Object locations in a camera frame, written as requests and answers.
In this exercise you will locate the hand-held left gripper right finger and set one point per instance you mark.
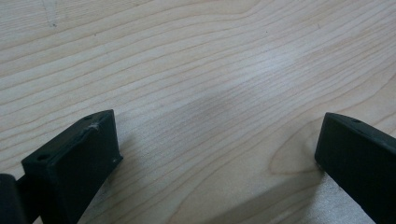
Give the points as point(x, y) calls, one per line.
point(358, 161)

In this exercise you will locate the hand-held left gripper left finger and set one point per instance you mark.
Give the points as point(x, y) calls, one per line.
point(73, 168)

